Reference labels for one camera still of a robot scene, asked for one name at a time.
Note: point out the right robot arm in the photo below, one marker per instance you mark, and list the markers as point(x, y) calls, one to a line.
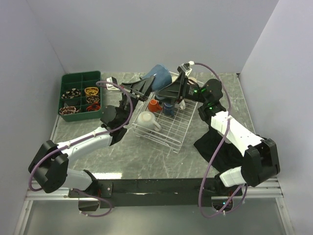
point(260, 156)

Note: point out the black base beam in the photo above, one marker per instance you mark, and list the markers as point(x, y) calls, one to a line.
point(152, 192)

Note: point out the white wire dish rack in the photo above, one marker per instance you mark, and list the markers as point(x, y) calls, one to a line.
point(173, 128)

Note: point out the orange ceramic mug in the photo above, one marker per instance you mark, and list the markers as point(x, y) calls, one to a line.
point(154, 106)

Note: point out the black cloth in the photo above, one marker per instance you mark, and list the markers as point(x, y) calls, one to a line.
point(228, 156)

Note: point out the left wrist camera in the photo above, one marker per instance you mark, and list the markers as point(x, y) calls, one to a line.
point(110, 82)

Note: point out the dark navy glazed mug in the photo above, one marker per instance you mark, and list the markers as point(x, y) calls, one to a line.
point(168, 109)

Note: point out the blue enamel mug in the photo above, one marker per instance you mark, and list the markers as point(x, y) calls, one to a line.
point(160, 98)

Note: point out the tall beige tumbler cup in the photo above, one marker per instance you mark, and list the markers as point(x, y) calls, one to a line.
point(192, 81)

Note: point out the gold bangles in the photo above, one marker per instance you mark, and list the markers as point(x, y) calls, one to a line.
point(91, 91)

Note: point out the brown and cream cup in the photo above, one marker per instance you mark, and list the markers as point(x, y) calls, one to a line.
point(174, 79)

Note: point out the white faceted mug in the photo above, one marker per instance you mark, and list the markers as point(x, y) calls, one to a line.
point(180, 105)

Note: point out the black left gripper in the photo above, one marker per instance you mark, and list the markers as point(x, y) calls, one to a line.
point(142, 87)

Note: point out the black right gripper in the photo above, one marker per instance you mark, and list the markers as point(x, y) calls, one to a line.
point(177, 89)

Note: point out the cream mug grey handle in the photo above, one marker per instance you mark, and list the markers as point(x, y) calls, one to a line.
point(147, 120)

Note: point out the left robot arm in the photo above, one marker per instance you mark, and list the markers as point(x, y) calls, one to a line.
point(49, 169)

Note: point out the aluminium frame rail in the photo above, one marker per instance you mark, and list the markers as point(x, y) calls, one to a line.
point(61, 131)

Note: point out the green divided organizer tray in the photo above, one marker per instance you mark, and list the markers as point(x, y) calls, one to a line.
point(72, 101)

